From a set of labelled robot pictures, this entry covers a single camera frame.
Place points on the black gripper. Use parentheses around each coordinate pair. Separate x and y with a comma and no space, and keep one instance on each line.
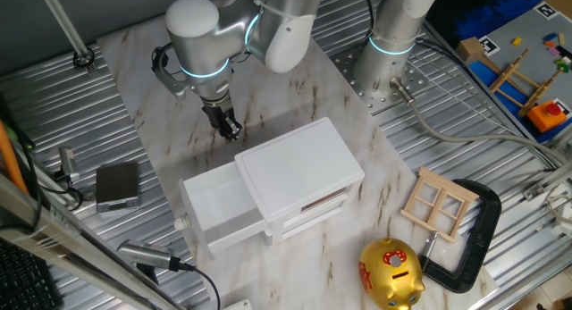
(219,113)

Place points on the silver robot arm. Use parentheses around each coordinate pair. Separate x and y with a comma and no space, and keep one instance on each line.
(201,51)

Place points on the white drawer with knob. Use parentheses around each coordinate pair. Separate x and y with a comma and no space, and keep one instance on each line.
(214,203)

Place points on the white mini cabinet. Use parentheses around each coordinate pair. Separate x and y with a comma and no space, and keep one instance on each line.
(299,167)

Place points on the silver digital scale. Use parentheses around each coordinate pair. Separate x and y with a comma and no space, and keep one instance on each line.
(117,185)

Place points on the marble pattern board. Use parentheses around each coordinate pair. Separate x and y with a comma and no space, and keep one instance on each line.
(313,265)

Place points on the metal pole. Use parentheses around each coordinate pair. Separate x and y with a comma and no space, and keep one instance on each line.
(59,13)

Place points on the orange pole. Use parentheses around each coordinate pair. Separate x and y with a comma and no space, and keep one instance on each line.
(9,158)

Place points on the golden piggy bank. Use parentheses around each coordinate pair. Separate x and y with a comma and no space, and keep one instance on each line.
(389,278)

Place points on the large wooden block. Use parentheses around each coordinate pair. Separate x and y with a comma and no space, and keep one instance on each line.
(469,48)

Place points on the black keyboard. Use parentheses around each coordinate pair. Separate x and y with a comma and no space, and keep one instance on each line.
(22,283)

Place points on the black white marker tag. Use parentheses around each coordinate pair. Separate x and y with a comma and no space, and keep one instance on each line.
(546,10)
(489,45)
(565,106)

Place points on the black C-clamp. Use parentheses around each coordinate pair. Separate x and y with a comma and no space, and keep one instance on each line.
(487,220)

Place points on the blue foam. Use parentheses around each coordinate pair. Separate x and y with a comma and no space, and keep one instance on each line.
(491,15)

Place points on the yellow toy brick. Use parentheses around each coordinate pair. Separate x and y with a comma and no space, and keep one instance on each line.
(516,41)

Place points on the orange emergency stop button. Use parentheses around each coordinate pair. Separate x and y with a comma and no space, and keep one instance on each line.
(543,118)

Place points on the grey brick baseplate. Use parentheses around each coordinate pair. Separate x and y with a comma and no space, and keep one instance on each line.
(534,46)

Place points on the blue toy brick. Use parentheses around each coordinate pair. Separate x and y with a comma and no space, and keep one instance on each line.
(550,36)

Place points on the pink toy brick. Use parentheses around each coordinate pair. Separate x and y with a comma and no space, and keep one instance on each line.
(554,51)

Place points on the green toy brick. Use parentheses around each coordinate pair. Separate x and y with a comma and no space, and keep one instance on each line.
(563,68)

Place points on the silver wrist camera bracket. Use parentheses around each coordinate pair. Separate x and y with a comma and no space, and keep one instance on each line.
(172,84)

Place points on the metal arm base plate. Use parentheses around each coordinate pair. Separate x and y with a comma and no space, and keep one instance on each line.
(342,75)

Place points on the silver camera on stand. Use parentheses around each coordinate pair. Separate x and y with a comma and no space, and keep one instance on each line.
(143,253)

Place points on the small silver camera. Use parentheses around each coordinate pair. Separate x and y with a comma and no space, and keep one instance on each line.
(68,160)

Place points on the aluminium frame beam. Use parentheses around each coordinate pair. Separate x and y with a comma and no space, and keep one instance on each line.
(67,243)

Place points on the wooden window frame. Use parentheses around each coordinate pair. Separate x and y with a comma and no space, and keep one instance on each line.
(439,205)

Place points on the aluminium rail with bracket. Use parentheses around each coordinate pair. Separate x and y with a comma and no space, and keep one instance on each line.
(534,191)

